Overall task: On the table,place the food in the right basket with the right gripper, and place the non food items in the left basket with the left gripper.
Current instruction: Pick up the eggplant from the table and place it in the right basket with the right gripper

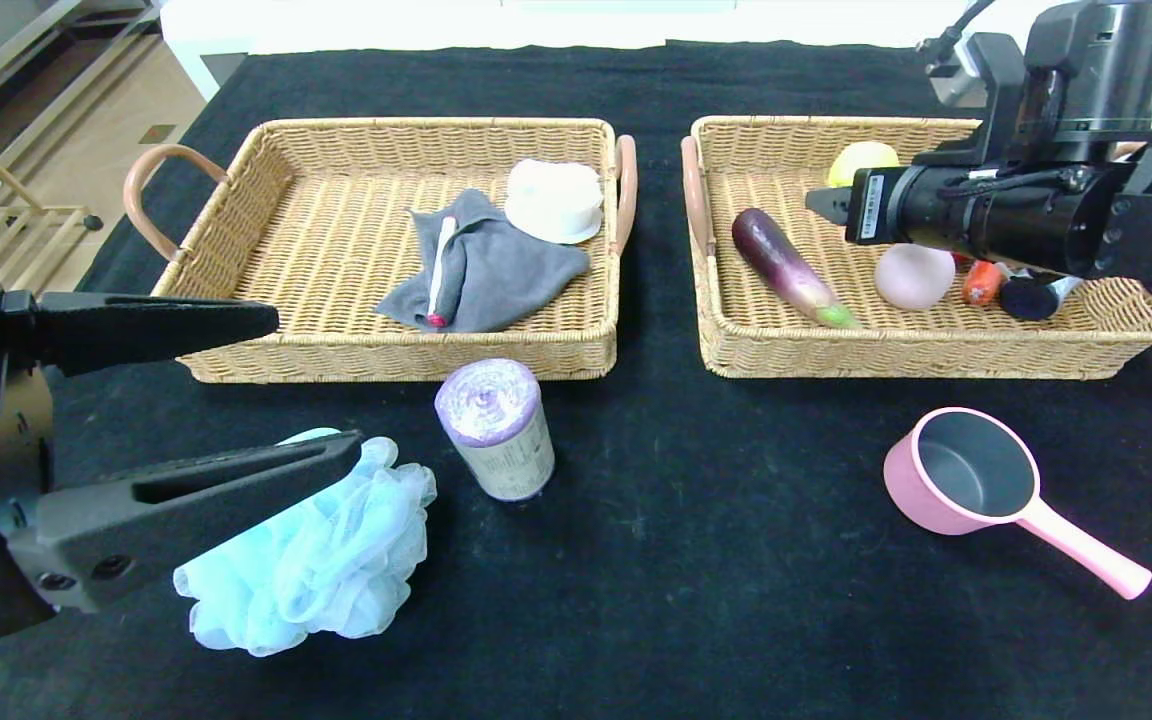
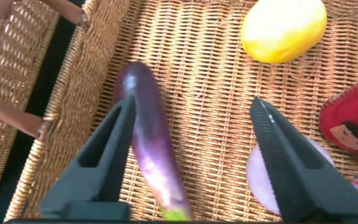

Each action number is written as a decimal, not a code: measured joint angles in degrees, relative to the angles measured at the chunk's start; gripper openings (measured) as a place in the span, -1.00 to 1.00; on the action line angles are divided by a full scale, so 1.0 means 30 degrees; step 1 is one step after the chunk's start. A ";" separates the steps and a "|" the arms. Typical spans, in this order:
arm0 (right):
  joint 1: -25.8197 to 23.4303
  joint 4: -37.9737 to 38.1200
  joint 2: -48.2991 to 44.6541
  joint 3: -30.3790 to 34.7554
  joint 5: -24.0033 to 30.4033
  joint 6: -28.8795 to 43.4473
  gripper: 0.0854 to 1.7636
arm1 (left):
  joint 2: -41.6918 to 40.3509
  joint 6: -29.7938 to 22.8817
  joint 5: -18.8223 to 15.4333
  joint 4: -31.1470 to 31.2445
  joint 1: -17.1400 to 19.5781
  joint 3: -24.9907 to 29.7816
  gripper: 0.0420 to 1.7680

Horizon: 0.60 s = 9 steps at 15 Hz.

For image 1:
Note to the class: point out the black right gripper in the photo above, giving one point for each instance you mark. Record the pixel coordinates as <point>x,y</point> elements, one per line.
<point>870,206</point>

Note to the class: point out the purple eggplant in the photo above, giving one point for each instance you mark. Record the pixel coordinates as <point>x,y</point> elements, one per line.
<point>786,262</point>

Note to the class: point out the pale pink round fruit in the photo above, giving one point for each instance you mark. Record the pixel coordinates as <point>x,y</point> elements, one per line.
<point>914,280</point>

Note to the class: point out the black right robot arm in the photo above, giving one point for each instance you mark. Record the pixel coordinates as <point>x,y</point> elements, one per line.
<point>1101,60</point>

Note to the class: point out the yellow lemon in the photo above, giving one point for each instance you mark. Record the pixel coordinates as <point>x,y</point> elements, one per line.
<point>861,160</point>

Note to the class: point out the orange sausage stick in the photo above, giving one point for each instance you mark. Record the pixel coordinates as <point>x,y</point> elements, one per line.
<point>981,285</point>

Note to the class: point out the small can dark blue lid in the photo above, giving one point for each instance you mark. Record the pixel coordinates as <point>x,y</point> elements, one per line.
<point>1031,298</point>

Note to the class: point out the light blue bath pouf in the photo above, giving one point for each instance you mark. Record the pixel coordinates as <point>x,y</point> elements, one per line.
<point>336,580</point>

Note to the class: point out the wooden rolling rack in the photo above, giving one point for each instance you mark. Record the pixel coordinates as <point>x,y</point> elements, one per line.
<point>46,210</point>

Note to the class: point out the white marker pink cap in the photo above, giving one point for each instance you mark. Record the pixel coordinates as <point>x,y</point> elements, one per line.
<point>441,275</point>

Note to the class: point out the pink toy saucepan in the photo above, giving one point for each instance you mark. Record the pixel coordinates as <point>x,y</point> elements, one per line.
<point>908,490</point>

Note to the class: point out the purple garbage bag roll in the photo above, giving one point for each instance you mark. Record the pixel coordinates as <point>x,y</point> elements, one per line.
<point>501,440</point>

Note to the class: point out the grey microfibre towel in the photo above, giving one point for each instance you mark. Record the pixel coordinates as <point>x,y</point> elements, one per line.
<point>506,280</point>

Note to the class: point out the wooden shelf unit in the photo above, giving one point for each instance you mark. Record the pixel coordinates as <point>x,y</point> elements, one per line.
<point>46,80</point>

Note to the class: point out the white table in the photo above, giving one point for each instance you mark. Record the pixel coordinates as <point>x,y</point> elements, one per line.
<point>216,30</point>

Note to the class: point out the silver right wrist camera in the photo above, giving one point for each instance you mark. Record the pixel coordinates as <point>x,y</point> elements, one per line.
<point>956,85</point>

